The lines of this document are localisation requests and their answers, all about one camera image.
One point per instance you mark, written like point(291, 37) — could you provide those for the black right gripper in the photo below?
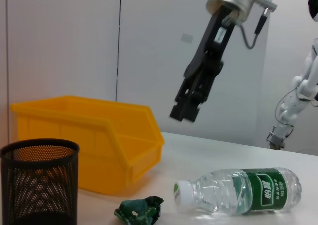
point(206, 48)

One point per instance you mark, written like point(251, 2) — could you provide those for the clear green-label water bottle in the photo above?
point(248, 190)

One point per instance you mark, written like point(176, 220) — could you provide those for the green plastic wrapper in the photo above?
point(139, 207)

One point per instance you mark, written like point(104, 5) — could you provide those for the black mesh pen holder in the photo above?
point(37, 185)

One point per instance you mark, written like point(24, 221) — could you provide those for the white humanoid robot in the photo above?
point(305, 81)

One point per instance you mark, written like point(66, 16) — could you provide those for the yellow plastic bin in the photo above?
point(74, 135)

